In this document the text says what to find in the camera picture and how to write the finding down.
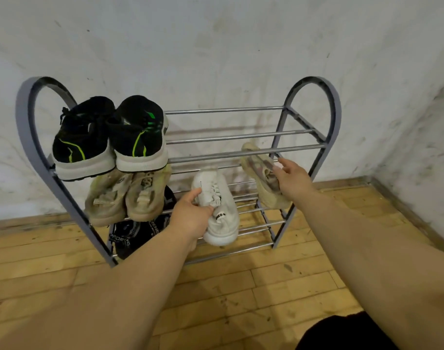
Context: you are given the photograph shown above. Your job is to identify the black red sneaker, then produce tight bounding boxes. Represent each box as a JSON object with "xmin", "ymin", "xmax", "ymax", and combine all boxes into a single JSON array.
[{"xmin": 140, "ymin": 185, "xmax": 178, "ymax": 245}]

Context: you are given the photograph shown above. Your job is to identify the person's right hand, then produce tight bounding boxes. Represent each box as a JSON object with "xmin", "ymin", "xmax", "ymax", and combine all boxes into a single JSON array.
[{"xmin": 272, "ymin": 157, "xmax": 317, "ymax": 205}]

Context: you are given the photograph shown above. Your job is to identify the person's right forearm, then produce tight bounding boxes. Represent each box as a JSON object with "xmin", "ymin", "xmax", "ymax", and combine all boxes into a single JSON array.
[{"xmin": 296, "ymin": 189, "xmax": 444, "ymax": 350}]

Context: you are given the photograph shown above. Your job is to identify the black green sneaker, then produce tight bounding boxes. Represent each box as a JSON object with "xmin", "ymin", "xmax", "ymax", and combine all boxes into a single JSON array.
[{"xmin": 107, "ymin": 95, "xmax": 170, "ymax": 174}]

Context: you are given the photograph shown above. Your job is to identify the black shoe with dotted sole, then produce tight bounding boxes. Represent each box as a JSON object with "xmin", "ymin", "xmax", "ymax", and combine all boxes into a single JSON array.
[{"xmin": 52, "ymin": 96, "xmax": 117, "ymax": 182}]

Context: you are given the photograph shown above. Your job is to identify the grey metal shoe rack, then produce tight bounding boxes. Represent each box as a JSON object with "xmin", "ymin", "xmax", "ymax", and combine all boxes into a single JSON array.
[{"xmin": 16, "ymin": 76, "xmax": 342, "ymax": 268}]

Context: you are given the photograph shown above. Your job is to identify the person's black shorts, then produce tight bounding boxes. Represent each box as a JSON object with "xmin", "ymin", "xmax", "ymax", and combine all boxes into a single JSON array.
[{"xmin": 296, "ymin": 311, "xmax": 399, "ymax": 350}]

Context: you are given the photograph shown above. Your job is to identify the light grey sneaker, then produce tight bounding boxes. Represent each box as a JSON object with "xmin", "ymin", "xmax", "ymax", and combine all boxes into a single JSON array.
[
  {"xmin": 240, "ymin": 142, "xmax": 292, "ymax": 211},
  {"xmin": 191, "ymin": 169, "xmax": 240, "ymax": 247}
]

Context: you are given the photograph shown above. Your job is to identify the person's left hand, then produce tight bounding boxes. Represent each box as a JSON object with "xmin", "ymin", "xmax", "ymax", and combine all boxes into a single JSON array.
[{"xmin": 167, "ymin": 188, "xmax": 215, "ymax": 252}]

